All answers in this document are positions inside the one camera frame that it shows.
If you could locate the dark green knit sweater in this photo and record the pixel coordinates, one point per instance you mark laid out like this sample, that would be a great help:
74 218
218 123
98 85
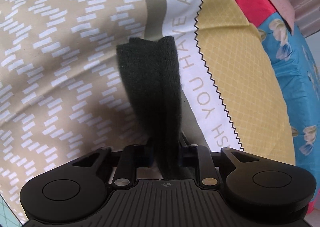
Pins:
150 74

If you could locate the beige patterned bed quilt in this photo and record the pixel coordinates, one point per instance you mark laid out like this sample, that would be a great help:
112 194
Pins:
62 94

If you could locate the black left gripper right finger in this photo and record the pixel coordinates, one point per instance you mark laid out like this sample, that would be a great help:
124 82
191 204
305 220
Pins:
196 163

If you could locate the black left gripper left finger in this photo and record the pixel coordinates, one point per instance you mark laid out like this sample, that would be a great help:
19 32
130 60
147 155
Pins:
132 157

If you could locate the blue floral pillow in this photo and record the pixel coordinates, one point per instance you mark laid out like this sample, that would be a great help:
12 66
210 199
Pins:
298 77

